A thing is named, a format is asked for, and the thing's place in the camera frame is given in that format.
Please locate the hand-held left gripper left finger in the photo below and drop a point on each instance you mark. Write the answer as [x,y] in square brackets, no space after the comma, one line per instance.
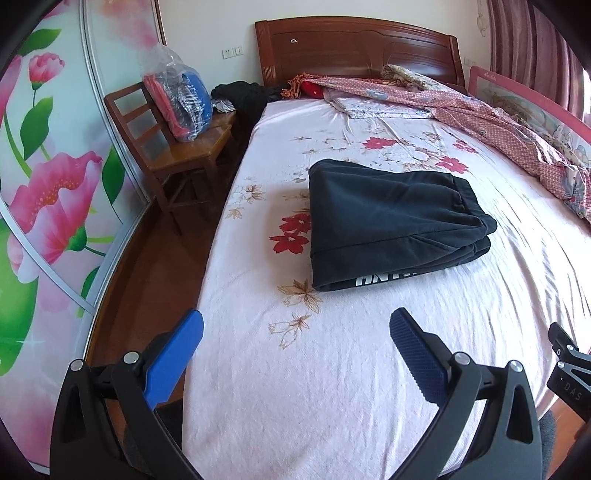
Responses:
[171,355]

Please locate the red pillow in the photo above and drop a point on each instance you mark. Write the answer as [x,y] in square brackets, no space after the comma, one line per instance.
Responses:
[313,87]

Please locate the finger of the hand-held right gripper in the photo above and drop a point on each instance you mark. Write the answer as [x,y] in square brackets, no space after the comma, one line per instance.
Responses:
[563,339]

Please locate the black clothes pile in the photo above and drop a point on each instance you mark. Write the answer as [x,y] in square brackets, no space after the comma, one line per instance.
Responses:
[249,99]

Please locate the floral pillow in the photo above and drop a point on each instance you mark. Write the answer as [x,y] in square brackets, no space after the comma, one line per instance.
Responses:
[408,74]

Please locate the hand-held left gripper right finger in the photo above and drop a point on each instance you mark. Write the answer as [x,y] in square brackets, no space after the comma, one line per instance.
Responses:
[415,355]

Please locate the red checkered quilt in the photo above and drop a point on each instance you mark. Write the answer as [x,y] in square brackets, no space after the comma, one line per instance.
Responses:
[485,115]

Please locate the person's grey trouser leg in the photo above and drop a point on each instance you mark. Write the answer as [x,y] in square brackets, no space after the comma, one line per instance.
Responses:
[548,434]

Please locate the white wall socket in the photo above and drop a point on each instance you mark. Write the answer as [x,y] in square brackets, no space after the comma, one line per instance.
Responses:
[232,51]

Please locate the wooden headboard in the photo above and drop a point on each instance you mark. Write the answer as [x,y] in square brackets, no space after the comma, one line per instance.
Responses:
[351,50]

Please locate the mauve curtain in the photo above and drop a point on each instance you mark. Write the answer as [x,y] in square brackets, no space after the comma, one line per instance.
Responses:
[531,41]

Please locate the floral wardrobe sliding door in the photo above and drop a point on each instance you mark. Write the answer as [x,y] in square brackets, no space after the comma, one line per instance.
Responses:
[55,207]

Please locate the pink bed guard rail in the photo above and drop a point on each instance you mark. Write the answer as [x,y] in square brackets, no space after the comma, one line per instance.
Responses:
[508,97]

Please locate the wooden chair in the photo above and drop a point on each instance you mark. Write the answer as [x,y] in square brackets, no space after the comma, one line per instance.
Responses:
[184,157]

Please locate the folded pale floral sheet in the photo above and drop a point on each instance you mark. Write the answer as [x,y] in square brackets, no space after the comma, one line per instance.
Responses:
[383,108]

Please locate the clear bag of clothes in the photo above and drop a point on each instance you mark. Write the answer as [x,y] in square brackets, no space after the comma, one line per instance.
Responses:
[189,101]

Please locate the bed with floral sheet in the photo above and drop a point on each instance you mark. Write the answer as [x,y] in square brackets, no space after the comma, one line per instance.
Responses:
[323,369]

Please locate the dark teal pants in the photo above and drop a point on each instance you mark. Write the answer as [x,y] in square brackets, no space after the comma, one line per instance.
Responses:
[392,217]

